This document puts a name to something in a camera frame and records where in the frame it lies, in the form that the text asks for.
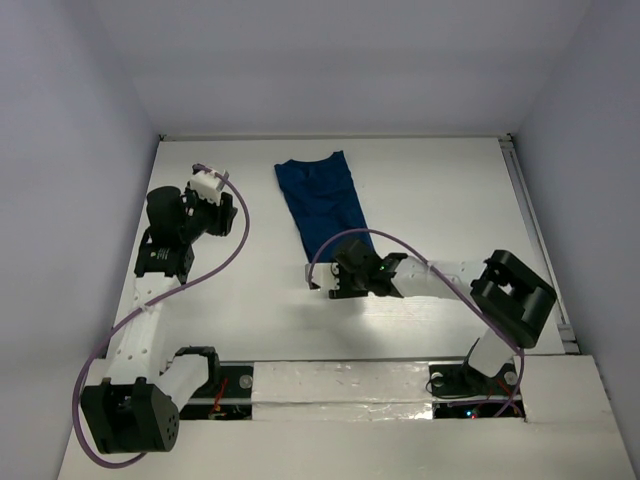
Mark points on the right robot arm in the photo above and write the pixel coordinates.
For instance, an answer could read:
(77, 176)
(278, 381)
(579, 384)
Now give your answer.
(514, 298)

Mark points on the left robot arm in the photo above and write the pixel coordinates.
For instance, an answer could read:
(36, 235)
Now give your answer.
(136, 406)

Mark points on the blue printed t-shirt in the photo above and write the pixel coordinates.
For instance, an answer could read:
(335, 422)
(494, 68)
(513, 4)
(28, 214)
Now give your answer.
(323, 202)

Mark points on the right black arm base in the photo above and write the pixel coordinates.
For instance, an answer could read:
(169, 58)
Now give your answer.
(470, 395)

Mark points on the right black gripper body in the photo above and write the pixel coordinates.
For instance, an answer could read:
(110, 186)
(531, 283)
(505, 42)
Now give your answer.
(350, 284)

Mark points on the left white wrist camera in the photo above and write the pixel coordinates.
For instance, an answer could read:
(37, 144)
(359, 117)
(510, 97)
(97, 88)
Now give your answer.
(207, 183)

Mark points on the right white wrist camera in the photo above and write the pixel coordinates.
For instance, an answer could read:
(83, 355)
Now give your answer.
(322, 276)

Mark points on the silver foil covered panel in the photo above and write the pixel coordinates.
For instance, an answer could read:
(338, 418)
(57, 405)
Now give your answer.
(350, 391)

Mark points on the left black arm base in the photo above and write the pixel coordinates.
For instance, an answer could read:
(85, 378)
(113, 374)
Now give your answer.
(230, 400)

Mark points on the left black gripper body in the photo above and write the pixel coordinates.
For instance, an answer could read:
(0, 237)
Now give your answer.
(220, 213)

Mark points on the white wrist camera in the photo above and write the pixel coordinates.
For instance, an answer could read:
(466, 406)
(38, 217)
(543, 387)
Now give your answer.
(207, 183)
(322, 276)

